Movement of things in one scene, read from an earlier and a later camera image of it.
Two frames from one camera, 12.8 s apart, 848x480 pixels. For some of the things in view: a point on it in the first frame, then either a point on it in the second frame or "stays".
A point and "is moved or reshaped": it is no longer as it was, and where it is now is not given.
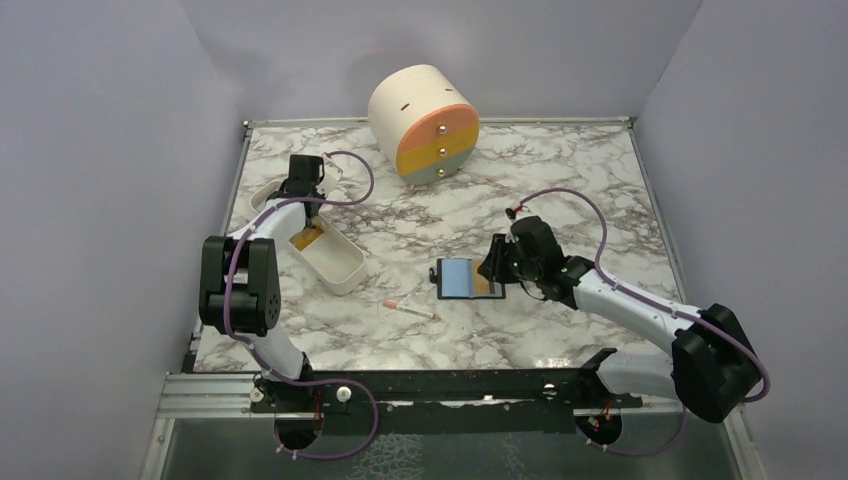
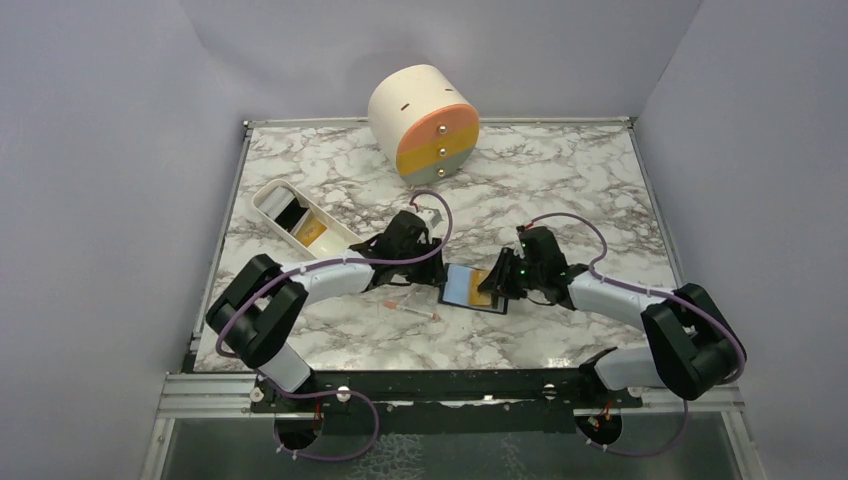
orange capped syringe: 393,305 stays
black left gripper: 318,194 → 433,272
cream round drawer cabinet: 420,120 stays
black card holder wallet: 454,281 is moved or reshaped
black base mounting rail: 443,400 stays
